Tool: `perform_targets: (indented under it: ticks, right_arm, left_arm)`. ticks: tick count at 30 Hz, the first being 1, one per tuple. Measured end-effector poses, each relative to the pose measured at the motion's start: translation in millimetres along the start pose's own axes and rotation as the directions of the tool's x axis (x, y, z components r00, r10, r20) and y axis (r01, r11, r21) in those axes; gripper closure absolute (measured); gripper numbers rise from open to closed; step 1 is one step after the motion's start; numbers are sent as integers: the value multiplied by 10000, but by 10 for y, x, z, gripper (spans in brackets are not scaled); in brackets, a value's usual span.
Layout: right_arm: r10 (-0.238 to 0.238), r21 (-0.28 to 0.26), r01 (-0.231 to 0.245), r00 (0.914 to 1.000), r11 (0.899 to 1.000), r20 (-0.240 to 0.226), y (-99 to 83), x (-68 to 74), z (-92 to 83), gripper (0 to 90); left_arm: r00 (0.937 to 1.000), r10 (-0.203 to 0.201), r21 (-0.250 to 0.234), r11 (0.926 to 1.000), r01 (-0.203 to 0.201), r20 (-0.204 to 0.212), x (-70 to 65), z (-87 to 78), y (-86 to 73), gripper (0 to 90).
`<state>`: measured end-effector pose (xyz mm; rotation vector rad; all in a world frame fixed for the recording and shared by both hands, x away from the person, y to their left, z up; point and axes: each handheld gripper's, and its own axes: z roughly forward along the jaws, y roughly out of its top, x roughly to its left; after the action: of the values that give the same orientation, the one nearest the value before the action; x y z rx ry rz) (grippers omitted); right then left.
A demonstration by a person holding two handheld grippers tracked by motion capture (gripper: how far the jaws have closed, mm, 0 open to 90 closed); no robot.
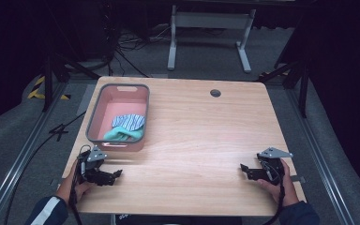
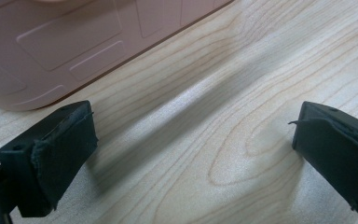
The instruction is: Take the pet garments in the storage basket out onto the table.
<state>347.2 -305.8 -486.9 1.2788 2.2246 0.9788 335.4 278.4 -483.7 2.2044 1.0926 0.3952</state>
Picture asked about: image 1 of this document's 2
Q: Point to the aluminium floor rail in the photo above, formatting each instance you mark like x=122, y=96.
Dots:
x=318, y=156
x=15, y=168

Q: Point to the pink basket with gray rim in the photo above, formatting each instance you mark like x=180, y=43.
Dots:
x=123, y=104

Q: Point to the gray tape piece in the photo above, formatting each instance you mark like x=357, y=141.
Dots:
x=298, y=179

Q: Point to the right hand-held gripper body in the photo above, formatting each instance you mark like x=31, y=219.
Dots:
x=272, y=165

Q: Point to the person's right hand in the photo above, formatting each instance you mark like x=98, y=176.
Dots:
x=286, y=190

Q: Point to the person's left hand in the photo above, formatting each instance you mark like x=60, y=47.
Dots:
x=70, y=187

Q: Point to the yellow black floor tape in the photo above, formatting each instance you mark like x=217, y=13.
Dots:
x=37, y=92

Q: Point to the black tripod stand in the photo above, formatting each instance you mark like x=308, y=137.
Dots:
x=47, y=81
x=303, y=84

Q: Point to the white metal table frame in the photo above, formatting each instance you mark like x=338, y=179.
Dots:
x=211, y=20

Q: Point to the black tape cross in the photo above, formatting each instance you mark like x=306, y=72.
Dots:
x=58, y=132

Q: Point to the blue white striped cloth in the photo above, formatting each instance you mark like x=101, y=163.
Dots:
x=128, y=122

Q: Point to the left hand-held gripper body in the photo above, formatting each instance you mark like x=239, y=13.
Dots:
x=91, y=162

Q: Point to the teal cloth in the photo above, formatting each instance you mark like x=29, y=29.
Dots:
x=122, y=134

